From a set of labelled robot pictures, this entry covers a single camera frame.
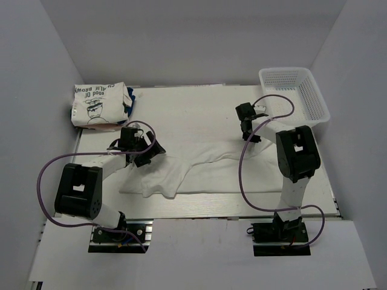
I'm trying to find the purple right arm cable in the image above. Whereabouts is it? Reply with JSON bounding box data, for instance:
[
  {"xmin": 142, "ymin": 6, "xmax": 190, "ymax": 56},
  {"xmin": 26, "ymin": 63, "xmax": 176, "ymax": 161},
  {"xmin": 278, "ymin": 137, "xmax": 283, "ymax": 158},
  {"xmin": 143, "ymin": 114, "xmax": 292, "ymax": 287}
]
[{"xmin": 238, "ymin": 95, "xmax": 326, "ymax": 250}]

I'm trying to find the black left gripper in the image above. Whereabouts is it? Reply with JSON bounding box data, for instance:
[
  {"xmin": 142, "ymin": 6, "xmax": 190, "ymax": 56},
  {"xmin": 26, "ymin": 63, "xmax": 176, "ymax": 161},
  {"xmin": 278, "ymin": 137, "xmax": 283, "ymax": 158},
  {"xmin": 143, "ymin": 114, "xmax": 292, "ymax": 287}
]
[{"xmin": 132, "ymin": 131, "xmax": 165, "ymax": 167}]

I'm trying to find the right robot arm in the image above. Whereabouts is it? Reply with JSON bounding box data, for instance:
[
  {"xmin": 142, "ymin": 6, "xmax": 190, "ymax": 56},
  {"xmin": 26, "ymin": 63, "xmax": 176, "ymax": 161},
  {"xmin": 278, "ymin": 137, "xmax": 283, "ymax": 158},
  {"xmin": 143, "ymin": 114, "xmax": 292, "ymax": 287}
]
[{"xmin": 236, "ymin": 103, "xmax": 321, "ymax": 241}]

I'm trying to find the pink folded t-shirt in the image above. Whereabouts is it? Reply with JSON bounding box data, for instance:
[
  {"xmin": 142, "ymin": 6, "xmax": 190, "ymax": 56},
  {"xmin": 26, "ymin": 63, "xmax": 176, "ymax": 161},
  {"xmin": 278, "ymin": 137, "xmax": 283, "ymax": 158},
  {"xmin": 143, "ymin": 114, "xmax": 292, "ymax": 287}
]
[{"xmin": 76, "ymin": 124, "xmax": 110, "ymax": 131}]

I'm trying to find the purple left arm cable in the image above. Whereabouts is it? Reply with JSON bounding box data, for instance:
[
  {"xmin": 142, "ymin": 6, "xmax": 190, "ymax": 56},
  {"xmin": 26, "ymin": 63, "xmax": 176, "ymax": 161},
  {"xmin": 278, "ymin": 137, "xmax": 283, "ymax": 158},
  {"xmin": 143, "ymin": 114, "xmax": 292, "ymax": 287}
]
[{"xmin": 36, "ymin": 120, "xmax": 157, "ymax": 253}]

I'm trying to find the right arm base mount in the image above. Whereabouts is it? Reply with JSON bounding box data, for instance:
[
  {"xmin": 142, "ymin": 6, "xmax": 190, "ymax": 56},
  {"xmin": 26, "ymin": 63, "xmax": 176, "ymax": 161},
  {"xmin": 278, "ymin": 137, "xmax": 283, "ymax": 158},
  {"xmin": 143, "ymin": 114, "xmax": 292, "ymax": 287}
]
[{"xmin": 246, "ymin": 213, "xmax": 311, "ymax": 257}]

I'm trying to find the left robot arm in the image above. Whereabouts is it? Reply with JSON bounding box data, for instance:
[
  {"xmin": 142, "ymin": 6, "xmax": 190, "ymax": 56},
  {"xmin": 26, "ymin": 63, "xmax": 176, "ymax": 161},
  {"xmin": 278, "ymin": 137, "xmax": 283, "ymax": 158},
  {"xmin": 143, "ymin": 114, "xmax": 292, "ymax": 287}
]
[{"xmin": 54, "ymin": 127, "xmax": 166, "ymax": 241}]

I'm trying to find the white plastic mesh basket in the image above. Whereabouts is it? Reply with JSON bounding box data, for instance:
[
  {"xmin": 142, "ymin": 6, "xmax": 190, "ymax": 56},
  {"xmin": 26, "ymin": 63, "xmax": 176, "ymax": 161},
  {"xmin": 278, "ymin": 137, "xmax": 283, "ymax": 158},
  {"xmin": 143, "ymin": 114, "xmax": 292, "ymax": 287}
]
[{"xmin": 259, "ymin": 67, "xmax": 330, "ymax": 127}]

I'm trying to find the blue folded t-shirt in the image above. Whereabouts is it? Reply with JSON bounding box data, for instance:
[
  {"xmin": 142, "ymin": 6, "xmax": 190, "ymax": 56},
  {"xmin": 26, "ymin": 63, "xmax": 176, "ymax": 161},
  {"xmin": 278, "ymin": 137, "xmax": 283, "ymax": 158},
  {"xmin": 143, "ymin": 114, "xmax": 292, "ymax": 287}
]
[{"xmin": 123, "ymin": 86, "xmax": 135, "ymax": 121}]

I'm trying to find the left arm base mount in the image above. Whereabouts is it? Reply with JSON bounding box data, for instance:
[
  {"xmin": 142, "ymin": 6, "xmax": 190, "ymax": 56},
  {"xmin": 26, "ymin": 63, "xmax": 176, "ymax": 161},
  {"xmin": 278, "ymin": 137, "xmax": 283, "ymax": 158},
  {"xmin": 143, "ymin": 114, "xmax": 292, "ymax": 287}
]
[{"xmin": 88, "ymin": 218, "xmax": 153, "ymax": 254}]

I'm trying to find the white Charlie Brown folded t-shirt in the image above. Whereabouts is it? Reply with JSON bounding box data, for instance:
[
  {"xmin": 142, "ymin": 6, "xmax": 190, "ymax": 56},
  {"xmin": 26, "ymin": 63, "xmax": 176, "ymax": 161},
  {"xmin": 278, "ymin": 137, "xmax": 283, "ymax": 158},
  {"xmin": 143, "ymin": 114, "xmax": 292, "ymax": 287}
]
[{"xmin": 71, "ymin": 82, "xmax": 127, "ymax": 126}]

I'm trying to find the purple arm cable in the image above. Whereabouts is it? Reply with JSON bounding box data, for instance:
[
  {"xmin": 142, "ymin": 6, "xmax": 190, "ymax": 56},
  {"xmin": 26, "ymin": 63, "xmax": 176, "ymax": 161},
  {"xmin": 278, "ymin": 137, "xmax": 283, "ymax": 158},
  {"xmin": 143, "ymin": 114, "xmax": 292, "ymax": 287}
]
[
  {"xmin": 238, "ymin": 95, "xmax": 326, "ymax": 250},
  {"xmin": 36, "ymin": 120, "xmax": 157, "ymax": 253}
]

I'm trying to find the white SpongeBob print t-shirt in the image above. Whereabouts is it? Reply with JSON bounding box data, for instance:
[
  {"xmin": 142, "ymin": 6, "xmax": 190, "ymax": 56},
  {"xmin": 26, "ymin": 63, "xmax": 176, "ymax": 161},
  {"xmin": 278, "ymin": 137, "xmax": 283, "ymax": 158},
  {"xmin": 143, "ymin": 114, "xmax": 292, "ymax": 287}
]
[{"xmin": 119, "ymin": 140, "xmax": 282, "ymax": 199}]

